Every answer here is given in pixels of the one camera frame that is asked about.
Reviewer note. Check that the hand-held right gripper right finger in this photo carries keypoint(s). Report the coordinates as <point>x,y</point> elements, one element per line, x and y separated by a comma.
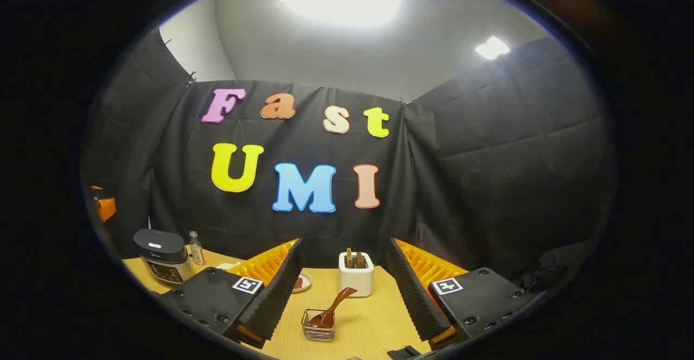
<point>415,295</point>

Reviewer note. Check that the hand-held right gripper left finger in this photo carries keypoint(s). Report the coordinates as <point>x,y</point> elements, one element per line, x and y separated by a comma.
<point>276,295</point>

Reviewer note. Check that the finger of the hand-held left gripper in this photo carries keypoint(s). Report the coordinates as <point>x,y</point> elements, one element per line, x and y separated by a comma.
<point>107,208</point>

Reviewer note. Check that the brown wooden spoon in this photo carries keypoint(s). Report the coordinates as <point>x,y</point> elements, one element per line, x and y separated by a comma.
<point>339,299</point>

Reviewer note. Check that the dark grey rice cooker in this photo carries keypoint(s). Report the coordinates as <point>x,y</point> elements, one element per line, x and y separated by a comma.
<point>162,262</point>

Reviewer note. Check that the small white plate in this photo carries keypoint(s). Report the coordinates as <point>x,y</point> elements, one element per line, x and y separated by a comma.
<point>306,284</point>

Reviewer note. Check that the white divided tray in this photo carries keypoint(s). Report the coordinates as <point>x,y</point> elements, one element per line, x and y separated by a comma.
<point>227,266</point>

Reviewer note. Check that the white toaster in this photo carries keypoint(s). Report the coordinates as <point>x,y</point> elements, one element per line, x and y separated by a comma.
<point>355,281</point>

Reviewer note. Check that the brown bread slice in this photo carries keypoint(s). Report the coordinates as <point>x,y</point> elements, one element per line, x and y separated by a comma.
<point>349,258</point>
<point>359,259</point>

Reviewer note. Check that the small clear bottle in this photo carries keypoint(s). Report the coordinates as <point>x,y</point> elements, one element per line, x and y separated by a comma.
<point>197,252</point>

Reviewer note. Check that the black backdrop cloth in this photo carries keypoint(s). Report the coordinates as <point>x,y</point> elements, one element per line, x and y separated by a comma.
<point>461,186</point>

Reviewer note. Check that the small ceiling light panel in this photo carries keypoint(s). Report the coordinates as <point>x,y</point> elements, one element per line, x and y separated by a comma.
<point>492,48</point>

